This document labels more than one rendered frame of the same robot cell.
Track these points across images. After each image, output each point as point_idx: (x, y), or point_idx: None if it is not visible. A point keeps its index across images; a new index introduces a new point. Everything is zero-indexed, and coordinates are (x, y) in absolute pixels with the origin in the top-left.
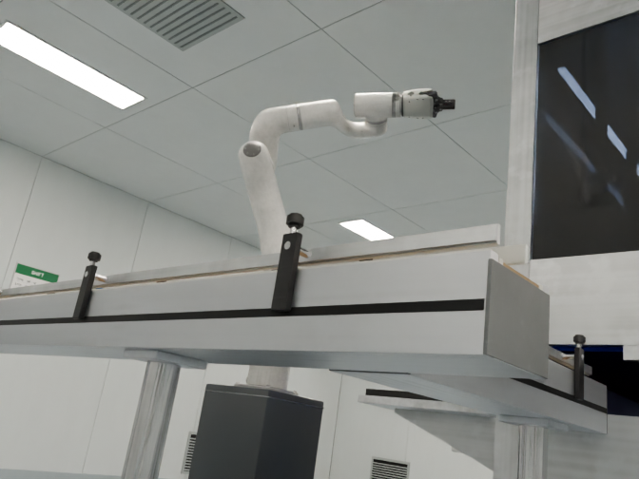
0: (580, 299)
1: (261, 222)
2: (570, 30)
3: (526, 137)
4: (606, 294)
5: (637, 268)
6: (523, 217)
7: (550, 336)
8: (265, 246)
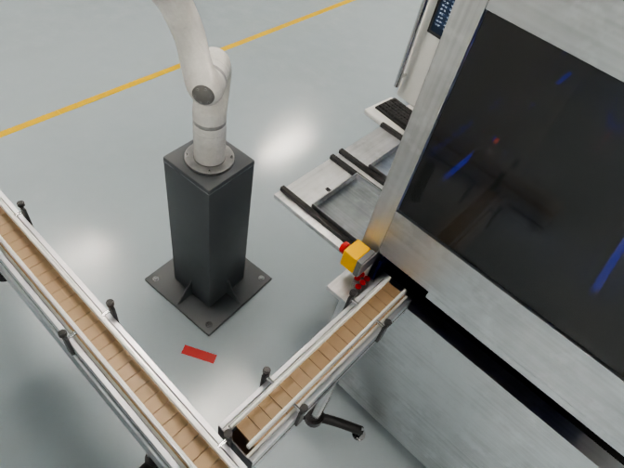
0: (416, 255)
1: (175, 37)
2: (524, 25)
3: (428, 116)
4: (432, 265)
5: (456, 268)
6: (402, 180)
7: (392, 258)
8: (185, 71)
